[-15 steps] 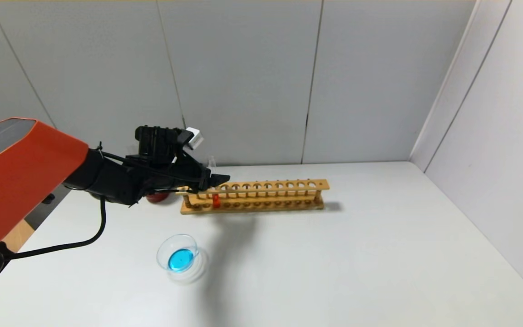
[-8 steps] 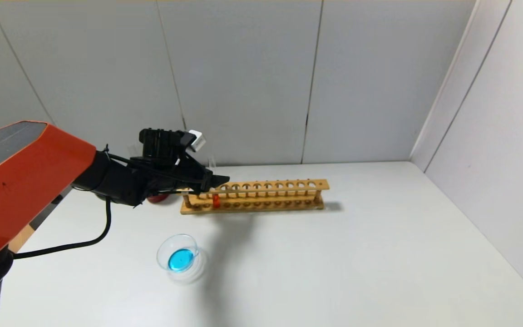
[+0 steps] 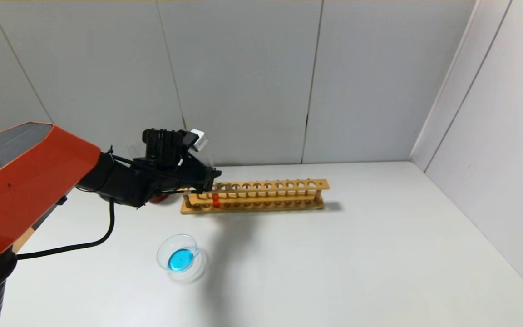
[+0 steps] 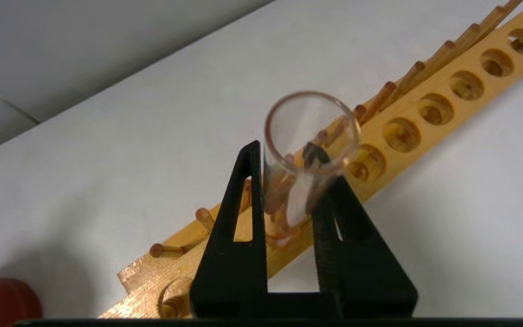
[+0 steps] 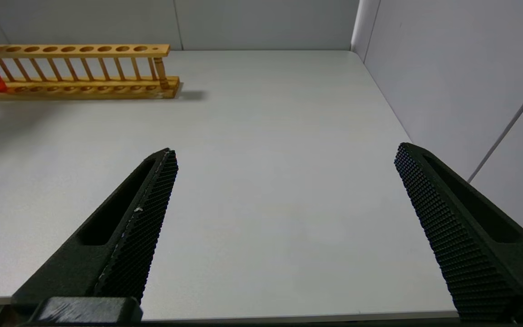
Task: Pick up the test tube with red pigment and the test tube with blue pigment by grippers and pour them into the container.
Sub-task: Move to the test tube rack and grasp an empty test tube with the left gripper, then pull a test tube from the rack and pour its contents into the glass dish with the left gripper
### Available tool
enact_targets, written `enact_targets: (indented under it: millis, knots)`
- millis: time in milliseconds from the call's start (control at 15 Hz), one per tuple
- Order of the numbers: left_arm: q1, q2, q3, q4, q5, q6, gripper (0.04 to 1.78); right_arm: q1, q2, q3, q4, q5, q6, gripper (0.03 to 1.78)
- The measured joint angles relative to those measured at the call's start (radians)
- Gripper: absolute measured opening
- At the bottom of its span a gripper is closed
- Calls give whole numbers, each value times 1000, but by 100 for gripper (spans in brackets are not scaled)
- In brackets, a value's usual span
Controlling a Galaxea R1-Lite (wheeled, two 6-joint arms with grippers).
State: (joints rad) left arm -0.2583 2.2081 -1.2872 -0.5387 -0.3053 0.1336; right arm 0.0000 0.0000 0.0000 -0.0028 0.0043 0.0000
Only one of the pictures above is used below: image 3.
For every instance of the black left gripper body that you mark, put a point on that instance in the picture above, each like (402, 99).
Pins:
(208, 178)

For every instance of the test tube with red pigment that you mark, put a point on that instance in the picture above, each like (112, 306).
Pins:
(216, 200)

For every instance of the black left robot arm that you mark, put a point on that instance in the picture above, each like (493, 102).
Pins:
(25, 181)

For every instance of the wooden test tube rack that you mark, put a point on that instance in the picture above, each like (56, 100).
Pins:
(266, 186)

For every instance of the red plastic cup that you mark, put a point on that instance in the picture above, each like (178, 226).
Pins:
(159, 198)

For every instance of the clear glass beaker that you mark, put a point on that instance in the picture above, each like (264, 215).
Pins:
(180, 259)

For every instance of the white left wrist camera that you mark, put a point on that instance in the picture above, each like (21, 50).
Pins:
(198, 140)

